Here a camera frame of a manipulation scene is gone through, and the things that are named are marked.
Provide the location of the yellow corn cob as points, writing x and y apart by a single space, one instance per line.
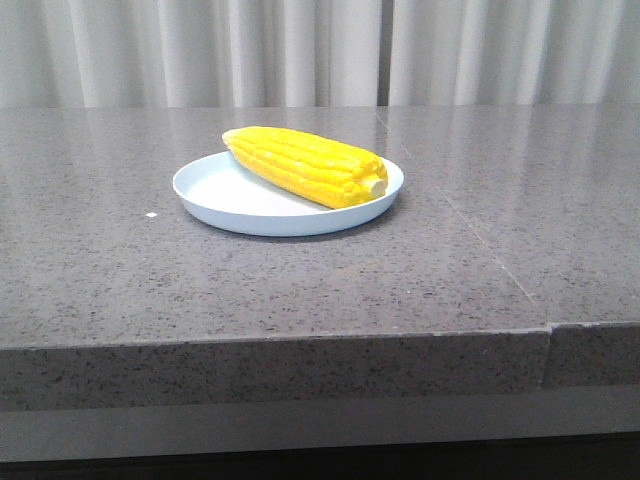
326 171

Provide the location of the light blue round plate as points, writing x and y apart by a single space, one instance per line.
220 192

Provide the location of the white curtain right panel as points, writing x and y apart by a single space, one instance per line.
509 52

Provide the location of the white curtain panel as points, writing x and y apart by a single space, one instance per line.
193 53
509 52

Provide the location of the white curtain left panel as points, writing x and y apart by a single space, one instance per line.
193 53

